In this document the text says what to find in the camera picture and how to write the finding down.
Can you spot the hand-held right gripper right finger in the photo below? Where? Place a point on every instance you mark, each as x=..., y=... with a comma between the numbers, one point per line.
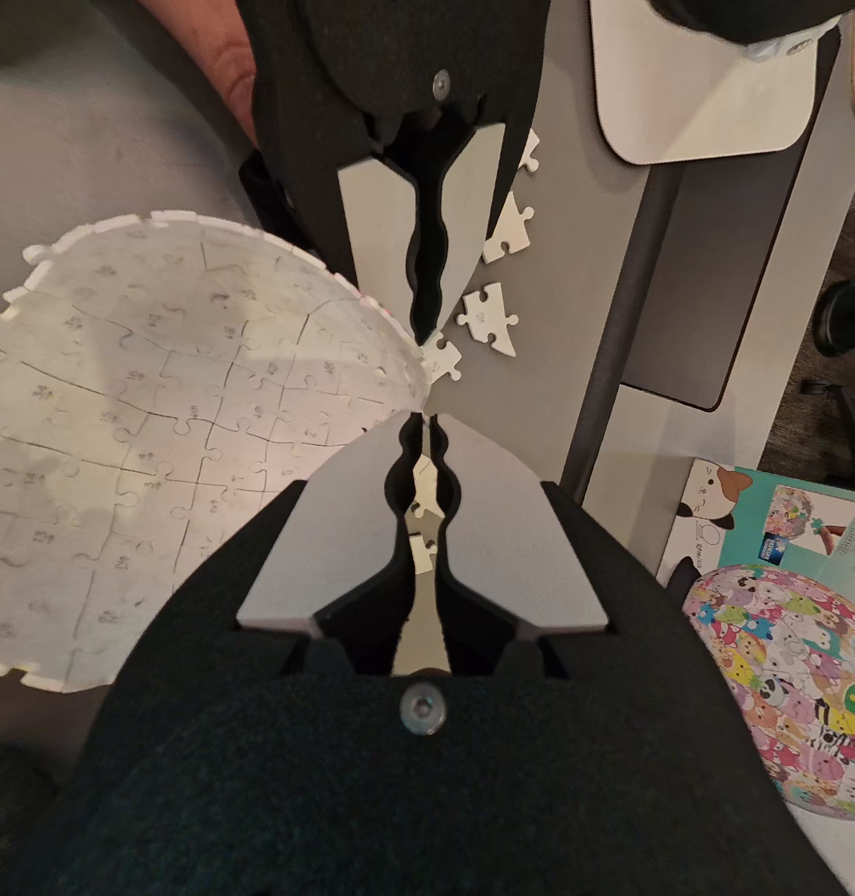
x=525, y=546

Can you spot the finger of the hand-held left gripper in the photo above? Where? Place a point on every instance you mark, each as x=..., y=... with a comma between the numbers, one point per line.
x=472, y=210
x=378, y=224

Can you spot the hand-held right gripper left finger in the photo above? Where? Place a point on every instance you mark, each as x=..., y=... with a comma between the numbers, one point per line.
x=330, y=546

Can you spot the colourful puzzle ball box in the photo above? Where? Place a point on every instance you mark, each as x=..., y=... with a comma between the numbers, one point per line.
x=791, y=672

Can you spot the partly built white puzzle ball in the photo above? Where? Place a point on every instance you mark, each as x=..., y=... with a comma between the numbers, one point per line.
x=162, y=420

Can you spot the dark grey table flap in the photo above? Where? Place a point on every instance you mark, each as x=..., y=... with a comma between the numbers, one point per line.
x=721, y=280

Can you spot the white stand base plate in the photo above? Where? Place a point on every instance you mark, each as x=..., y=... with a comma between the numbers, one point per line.
x=693, y=98

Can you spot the black wheeled chair base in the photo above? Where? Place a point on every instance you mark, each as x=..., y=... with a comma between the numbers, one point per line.
x=847, y=315

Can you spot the person's left hand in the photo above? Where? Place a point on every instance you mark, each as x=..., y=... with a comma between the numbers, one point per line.
x=218, y=49

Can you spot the puzzle pieces group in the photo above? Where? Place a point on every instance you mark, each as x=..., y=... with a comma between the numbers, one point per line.
x=509, y=231

